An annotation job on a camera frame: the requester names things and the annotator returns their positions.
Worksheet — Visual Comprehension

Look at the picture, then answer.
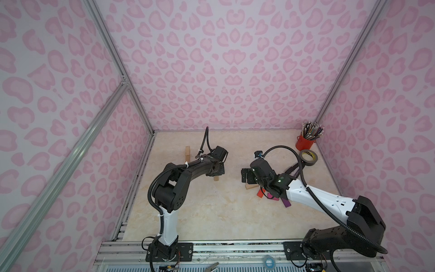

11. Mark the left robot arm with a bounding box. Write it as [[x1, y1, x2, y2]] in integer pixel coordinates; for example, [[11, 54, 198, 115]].
[[147, 146, 228, 261]]

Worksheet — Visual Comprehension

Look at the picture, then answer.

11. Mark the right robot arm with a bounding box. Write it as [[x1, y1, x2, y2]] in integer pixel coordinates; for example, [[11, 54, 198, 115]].
[[241, 158, 388, 258]]

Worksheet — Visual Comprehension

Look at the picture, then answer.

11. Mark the red block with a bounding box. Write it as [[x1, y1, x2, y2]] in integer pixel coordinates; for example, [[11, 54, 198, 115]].
[[257, 188, 265, 198]]

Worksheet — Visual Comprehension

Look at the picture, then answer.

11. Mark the purple block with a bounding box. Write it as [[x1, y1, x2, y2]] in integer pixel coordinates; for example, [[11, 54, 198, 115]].
[[282, 199, 291, 208]]

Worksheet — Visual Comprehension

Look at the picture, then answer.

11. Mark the dark tape roll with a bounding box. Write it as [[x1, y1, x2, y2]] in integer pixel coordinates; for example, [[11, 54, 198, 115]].
[[299, 149, 318, 167]]

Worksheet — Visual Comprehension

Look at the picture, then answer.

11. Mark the red pen cup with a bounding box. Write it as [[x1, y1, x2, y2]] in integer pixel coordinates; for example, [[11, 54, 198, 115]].
[[295, 136, 316, 151]]

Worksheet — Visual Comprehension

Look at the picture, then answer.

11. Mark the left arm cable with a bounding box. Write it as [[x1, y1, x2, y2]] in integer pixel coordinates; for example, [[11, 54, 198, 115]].
[[147, 126, 215, 239]]

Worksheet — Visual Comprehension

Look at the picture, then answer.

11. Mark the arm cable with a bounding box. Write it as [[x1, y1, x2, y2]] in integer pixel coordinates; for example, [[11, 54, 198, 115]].
[[147, 126, 215, 239], [263, 145, 388, 255]]

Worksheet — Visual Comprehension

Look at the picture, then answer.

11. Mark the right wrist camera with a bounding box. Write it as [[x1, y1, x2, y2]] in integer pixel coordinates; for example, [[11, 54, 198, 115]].
[[254, 150, 263, 158]]

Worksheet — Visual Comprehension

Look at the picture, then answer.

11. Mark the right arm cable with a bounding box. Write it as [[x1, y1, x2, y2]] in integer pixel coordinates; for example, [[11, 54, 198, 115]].
[[263, 145, 388, 255]]

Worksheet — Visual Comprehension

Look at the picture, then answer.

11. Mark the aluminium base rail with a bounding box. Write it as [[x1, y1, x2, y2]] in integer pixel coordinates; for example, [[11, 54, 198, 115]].
[[92, 240, 389, 272]]

